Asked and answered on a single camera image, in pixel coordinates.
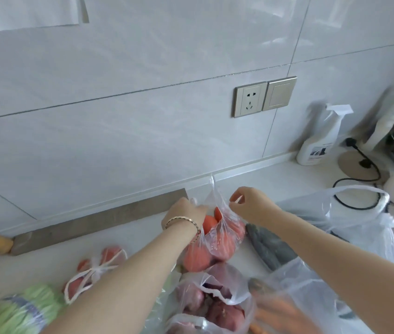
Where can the person's right hand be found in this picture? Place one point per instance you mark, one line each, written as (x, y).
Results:
(256, 206)

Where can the person's left hand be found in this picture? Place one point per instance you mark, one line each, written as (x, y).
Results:
(182, 212)

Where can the person's left fingers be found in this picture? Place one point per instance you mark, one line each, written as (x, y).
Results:
(201, 212)

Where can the person's right thumb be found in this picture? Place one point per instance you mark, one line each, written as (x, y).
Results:
(236, 206)

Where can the clear plastic bag of tomatoes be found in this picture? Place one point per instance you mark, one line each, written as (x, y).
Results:
(218, 250)

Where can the person's right forearm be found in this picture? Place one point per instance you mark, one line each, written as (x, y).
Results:
(339, 271)

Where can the person's left forearm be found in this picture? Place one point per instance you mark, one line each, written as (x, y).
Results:
(124, 285)

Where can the red tomato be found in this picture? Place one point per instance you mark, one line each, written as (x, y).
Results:
(237, 228)
(209, 223)
(218, 214)
(223, 244)
(196, 258)

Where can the dark green cucumbers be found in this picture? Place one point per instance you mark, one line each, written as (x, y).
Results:
(270, 246)

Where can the clear bag of red onions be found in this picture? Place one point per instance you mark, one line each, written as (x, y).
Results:
(211, 302)

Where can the white spray bottle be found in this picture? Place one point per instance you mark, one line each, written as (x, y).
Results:
(318, 140)

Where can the clear plastic bag of carrots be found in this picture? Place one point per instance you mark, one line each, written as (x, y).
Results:
(297, 299)

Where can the orange carrots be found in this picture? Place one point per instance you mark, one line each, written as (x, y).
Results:
(280, 311)

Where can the small tied bag of tomatoes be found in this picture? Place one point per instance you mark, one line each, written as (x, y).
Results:
(91, 271)

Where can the round beige kettle base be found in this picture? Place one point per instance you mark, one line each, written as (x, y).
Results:
(355, 167)

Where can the large clear plastic bag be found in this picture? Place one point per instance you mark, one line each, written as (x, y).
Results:
(364, 226)

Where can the white bottle with blue cap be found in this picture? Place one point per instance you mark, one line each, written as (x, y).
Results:
(388, 118)

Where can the bundle of green beans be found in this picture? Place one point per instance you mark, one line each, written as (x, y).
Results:
(19, 309)

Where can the grey wall socket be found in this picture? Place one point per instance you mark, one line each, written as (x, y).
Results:
(250, 99)

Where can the grey wall switch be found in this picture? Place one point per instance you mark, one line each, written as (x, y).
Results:
(279, 93)

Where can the white sheet on wall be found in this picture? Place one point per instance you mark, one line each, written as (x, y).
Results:
(26, 12)

